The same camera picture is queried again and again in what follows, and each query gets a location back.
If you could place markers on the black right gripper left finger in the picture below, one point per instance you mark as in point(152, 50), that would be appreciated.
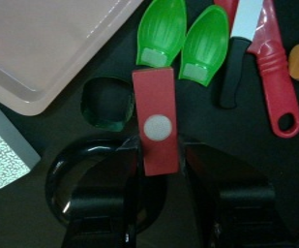
point(104, 206)

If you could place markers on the green spoon right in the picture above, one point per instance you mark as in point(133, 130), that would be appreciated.
point(204, 45)

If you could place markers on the grey speckled toy block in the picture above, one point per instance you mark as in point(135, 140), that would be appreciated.
point(4, 151)

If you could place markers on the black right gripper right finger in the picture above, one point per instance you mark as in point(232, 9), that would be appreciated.
point(237, 206)

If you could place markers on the red toy salmon block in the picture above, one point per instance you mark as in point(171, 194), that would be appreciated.
point(157, 97)

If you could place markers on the dark green toy leaf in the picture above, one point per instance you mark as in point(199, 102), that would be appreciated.
point(105, 103)

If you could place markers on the pink plastic tray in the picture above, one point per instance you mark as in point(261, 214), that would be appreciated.
point(39, 42)

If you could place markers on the green spoon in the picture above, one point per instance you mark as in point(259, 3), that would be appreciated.
point(161, 32)
point(204, 45)

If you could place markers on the red plastic toy knife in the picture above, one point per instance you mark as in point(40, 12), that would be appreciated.
point(277, 84)

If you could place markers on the green spoon left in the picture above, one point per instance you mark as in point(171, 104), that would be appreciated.
point(161, 32)

